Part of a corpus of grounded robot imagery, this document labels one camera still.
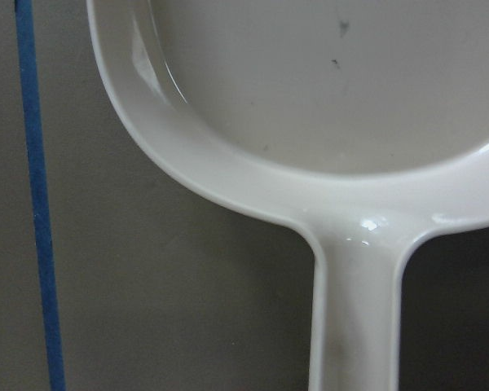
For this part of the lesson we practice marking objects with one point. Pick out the beige plastic dustpan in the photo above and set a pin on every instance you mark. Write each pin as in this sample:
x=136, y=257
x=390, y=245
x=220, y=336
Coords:
x=361, y=125

